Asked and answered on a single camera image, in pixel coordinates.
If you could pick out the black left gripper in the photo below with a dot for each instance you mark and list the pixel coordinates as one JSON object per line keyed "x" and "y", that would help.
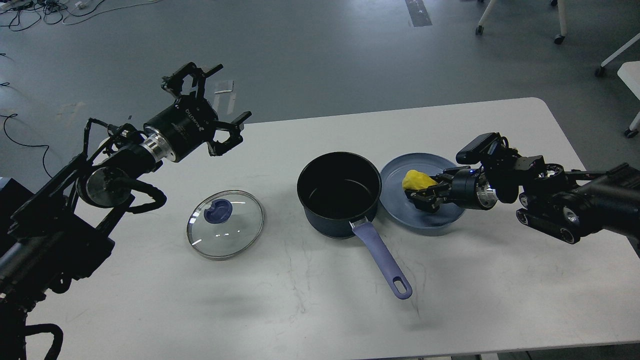
{"x": 191, "y": 121}

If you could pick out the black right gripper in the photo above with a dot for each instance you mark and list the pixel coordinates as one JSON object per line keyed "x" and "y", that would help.
{"x": 469, "y": 188}

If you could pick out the yellow potato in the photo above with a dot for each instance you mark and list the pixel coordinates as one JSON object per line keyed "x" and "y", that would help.
{"x": 416, "y": 181}

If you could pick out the glass pot lid purple knob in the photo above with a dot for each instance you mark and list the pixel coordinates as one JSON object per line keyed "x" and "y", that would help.
{"x": 225, "y": 224}

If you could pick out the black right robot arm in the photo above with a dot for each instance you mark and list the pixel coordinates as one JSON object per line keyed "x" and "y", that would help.
{"x": 565, "y": 204}

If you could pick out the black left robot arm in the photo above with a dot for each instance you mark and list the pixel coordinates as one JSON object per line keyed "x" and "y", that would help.
{"x": 61, "y": 233}

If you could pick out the grey floor tape strip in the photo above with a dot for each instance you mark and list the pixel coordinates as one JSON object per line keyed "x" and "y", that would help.
{"x": 418, "y": 13}

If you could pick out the white chair leg with caster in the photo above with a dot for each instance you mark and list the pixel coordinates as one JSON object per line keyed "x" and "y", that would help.
{"x": 525, "y": 19}

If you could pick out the black box left edge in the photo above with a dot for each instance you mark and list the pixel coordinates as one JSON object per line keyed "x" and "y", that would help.
{"x": 12, "y": 196}

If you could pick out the white chair leg right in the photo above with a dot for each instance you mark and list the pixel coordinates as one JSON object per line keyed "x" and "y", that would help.
{"x": 600, "y": 71}

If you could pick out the dark blue saucepan purple handle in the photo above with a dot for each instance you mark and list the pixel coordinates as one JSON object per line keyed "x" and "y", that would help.
{"x": 339, "y": 192}

